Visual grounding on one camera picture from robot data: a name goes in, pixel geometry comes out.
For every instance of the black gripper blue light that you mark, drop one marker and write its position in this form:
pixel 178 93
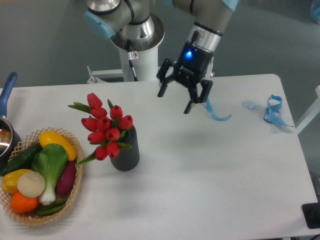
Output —
pixel 191 66

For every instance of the red tulip bouquet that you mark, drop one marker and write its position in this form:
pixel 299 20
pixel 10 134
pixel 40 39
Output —
pixel 109 130

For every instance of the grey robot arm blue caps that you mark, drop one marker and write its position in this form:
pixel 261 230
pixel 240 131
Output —
pixel 137 33

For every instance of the dark grey ribbed vase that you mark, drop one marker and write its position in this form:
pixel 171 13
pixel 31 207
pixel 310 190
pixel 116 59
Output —
pixel 128 158

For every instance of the blue curled ribbon strip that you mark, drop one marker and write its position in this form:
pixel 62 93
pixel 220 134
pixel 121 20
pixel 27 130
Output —
pixel 212 113

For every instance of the light blue small cap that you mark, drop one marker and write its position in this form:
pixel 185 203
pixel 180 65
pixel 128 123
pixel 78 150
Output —
pixel 249 104

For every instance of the blue tangled ribbon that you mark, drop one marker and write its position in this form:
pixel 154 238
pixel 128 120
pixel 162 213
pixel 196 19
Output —
pixel 272 113

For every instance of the blue object top right corner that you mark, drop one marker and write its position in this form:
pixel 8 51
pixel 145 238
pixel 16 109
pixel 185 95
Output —
pixel 315 10

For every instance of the yellow squash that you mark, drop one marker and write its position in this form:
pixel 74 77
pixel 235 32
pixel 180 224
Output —
pixel 52 137

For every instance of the purple sweet potato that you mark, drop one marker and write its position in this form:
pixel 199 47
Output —
pixel 67 179

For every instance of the green bok choy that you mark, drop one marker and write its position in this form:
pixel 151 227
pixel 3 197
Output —
pixel 50 163

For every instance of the dark green cucumber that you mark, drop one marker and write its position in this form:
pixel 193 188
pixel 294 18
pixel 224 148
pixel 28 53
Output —
pixel 23 160

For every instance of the black device at table edge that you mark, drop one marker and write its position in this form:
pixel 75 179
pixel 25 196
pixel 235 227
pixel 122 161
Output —
pixel 311 212

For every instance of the cream white onion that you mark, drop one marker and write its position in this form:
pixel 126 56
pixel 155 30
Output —
pixel 31 184

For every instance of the green pepper in basket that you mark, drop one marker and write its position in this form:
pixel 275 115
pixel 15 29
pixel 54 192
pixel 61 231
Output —
pixel 51 209

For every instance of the yellow bell pepper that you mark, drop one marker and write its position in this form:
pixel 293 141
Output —
pixel 10 180

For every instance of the orange fruit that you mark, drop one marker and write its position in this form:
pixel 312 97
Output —
pixel 21 204

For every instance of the woven wicker basket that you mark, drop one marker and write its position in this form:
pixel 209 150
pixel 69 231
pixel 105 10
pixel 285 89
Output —
pixel 31 219

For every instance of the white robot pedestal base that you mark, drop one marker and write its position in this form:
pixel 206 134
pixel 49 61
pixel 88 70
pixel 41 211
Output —
pixel 139 60

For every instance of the white frame at right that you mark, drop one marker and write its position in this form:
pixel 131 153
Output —
pixel 309 114

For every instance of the blue handled saucepan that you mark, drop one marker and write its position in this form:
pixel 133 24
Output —
pixel 9 138

